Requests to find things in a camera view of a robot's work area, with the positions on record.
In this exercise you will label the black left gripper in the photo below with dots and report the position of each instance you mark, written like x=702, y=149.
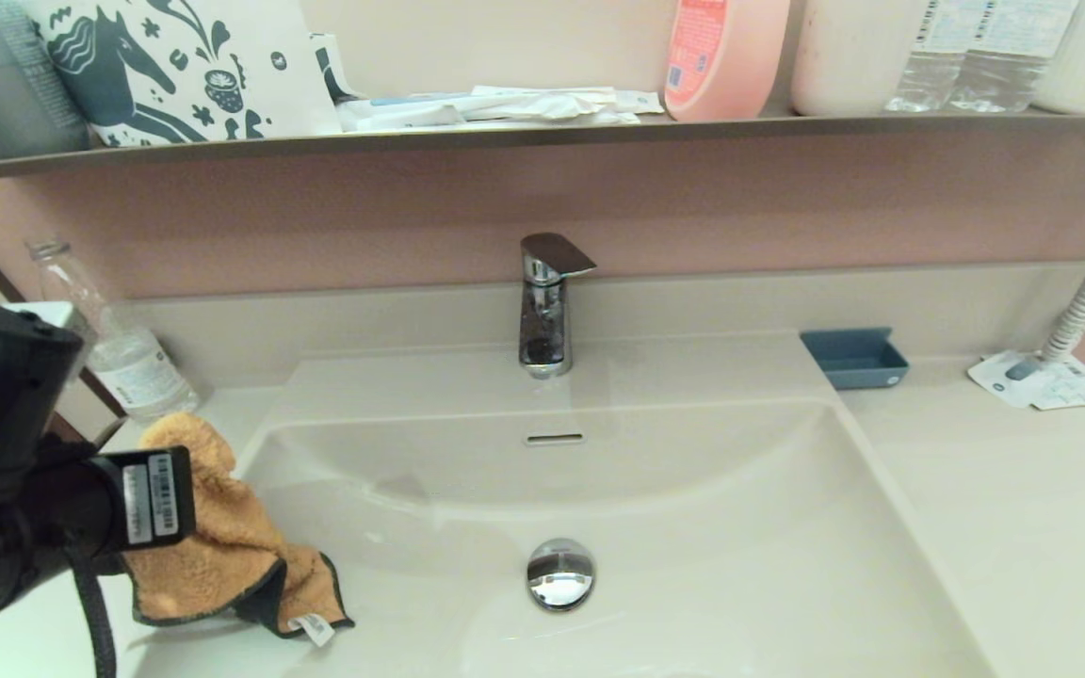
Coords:
x=62, y=527

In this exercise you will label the orange cleaning cloth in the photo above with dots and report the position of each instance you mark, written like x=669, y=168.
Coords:
x=222, y=527

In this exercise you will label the chrome sink faucet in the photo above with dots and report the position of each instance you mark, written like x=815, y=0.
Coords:
x=542, y=330

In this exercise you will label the white ceramic sink basin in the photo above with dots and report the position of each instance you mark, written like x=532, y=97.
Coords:
x=693, y=565

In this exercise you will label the clear plastic water bottle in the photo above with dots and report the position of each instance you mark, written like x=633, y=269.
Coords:
x=137, y=372

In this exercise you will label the white horse print bag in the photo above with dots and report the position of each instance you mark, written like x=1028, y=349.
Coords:
x=222, y=56

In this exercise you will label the chrome drain stopper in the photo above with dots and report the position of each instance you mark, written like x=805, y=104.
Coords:
x=559, y=574

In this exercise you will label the small patterned white pouch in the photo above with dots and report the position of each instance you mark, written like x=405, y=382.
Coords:
x=335, y=71

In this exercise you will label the white tube packet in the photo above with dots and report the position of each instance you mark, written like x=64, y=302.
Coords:
x=401, y=116

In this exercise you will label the crumpled white wrapper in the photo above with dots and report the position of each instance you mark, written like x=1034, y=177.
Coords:
x=552, y=104

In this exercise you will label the small white printed box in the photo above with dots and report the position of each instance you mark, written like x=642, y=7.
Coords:
x=641, y=100

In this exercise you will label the blue soap dish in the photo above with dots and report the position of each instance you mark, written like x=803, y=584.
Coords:
x=853, y=363

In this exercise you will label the pink lotion bottle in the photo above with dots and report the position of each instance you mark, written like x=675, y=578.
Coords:
x=731, y=66

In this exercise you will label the white round container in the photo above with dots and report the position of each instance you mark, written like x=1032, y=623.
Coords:
x=844, y=66

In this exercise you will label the clear labelled water bottle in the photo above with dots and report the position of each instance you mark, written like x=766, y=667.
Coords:
x=929, y=80
x=1004, y=75

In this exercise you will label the white printed paper packet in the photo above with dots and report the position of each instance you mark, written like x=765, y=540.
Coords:
x=1070, y=386

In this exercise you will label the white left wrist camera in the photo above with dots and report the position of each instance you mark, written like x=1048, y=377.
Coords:
x=43, y=314

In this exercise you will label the brown wall shelf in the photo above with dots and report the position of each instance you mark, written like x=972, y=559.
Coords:
x=505, y=137

